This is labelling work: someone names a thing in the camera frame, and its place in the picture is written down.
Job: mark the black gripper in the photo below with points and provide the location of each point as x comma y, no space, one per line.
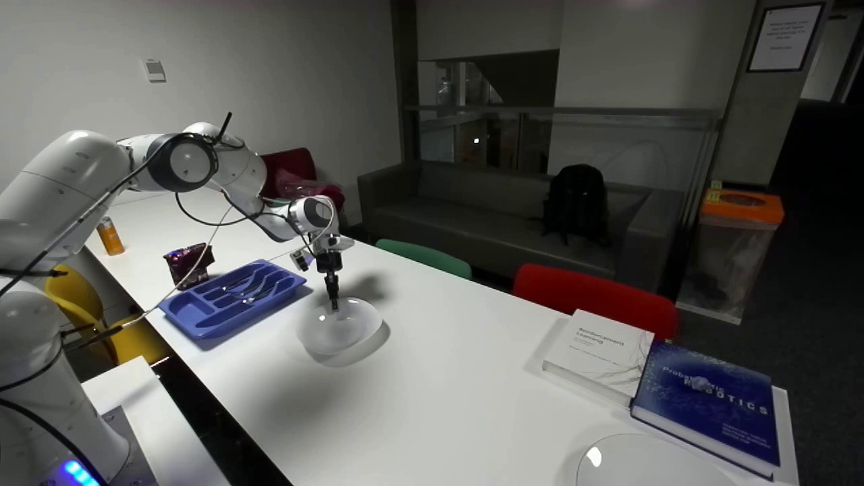
326,261

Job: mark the white square-round plate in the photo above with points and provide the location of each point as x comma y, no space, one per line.
345,340

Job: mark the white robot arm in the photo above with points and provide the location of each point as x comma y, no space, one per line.
71,191

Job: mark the white round plate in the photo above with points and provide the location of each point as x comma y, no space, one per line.
649,463

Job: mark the green chair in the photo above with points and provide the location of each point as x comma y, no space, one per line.
426,259

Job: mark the blue plastic cutlery tray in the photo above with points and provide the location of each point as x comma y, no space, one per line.
210,315

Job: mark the dark red armchair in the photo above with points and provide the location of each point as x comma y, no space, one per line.
291,172

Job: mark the purple snack bag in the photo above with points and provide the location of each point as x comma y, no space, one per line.
186,265

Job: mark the grey sofa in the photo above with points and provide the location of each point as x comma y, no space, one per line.
467,213

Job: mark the orange bottle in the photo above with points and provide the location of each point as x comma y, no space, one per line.
112,240

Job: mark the yellow chair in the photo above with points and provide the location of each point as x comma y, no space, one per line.
77,301

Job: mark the black backpack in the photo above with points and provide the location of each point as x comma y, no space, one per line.
575,203

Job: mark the red chair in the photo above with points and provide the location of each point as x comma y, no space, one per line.
595,299

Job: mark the glass balustrade railing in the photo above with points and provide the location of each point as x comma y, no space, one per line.
630,151

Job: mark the blue hardcover book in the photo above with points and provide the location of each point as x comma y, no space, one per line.
710,409

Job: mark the orange-lidded waste bin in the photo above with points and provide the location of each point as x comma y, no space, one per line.
731,253

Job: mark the white wall switch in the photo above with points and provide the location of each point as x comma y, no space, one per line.
155,72

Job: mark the framed wall notice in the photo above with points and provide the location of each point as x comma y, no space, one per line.
787,36

